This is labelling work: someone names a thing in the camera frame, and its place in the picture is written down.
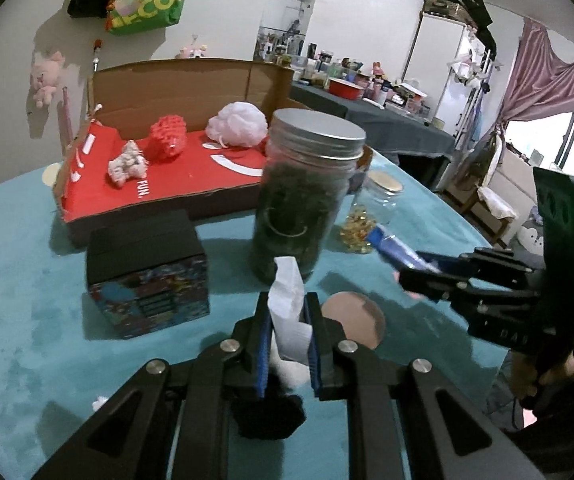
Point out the cardboard box red lining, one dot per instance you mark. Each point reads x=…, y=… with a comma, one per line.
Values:
x=167, y=80

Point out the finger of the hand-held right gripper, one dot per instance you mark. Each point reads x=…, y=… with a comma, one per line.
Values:
x=497, y=265
x=442, y=287

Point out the red foam net sleeve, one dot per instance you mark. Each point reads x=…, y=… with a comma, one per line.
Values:
x=167, y=137

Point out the white pad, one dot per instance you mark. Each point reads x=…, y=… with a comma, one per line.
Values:
x=287, y=310

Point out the black box colourful print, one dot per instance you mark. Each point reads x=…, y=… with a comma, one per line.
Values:
x=142, y=270

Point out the white mesh bath pouf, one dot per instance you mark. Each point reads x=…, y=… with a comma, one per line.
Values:
x=237, y=124

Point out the rod with red tip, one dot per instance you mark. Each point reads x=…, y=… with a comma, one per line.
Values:
x=96, y=60

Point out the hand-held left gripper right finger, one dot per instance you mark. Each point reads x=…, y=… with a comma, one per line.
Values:
x=313, y=360

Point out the wall mirror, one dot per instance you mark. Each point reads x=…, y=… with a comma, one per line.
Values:
x=287, y=20

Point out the pink curtain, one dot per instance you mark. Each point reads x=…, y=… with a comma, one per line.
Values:
x=542, y=80

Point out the black scrunchie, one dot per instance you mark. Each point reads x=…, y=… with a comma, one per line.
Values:
x=267, y=416

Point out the cluttered dark-cloth table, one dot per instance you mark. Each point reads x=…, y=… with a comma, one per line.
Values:
x=357, y=77

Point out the dark suitcase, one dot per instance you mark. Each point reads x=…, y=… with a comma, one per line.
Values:
x=444, y=4

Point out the beige round powder puff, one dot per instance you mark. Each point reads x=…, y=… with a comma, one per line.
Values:
x=359, y=317

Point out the large glass jar metal lid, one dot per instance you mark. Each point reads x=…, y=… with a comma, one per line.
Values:
x=297, y=200

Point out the person's right hand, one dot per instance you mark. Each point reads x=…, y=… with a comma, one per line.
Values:
x=564, y=366

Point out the dark clothes pile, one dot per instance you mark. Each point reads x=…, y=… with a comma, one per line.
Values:
x=477, y=15

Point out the small clear jar gold contents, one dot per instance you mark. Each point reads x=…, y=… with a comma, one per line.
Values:
x=379, y=200

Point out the white refrigerator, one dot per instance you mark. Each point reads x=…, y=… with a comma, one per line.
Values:
x=432, y=70

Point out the red basin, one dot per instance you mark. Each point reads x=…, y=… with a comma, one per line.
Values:
x=346, y=89

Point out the pink plush toy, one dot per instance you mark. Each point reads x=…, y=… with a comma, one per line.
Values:
x=193, y=51

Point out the table with dark cloth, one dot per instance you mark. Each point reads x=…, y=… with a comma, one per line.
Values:
x=392, y=125

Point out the beige scrunchie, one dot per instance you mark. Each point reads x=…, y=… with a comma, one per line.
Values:
x=126, y=166

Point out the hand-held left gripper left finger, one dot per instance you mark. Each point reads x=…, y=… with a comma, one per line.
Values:
x=263, y=360

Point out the pink pig plush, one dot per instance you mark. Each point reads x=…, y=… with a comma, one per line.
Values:
x=47, y=77

